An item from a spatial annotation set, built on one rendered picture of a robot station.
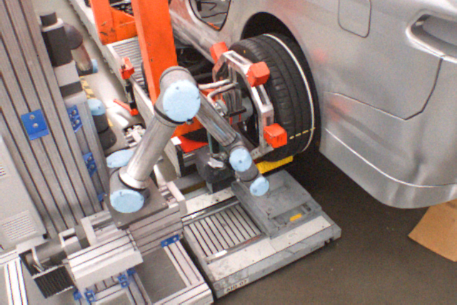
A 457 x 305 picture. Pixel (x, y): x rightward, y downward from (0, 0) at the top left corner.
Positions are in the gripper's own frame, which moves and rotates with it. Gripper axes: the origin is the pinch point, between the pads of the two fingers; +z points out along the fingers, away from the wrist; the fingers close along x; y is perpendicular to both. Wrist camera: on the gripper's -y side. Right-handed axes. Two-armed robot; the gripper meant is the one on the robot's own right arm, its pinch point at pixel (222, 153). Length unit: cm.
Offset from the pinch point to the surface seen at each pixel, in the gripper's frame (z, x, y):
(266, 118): 3.6, -27.0, -2.9
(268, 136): -3.9, -21.2, -5.7
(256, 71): 3.9, -32.9, 21.2
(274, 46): 17, -52, 19
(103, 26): 262, -8, 10
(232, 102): 7.7, -17.4, 13.2
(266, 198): 25, -12, -67
